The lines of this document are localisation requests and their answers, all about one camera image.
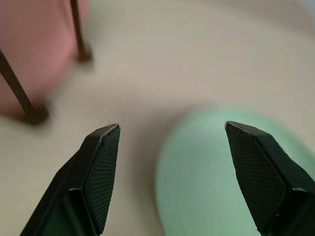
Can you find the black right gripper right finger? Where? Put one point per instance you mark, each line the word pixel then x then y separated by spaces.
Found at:
pixel 268 182

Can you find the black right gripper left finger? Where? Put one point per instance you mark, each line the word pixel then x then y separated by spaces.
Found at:
pixel 81 182

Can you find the green plate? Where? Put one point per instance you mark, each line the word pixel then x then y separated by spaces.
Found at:
pixel 197 177

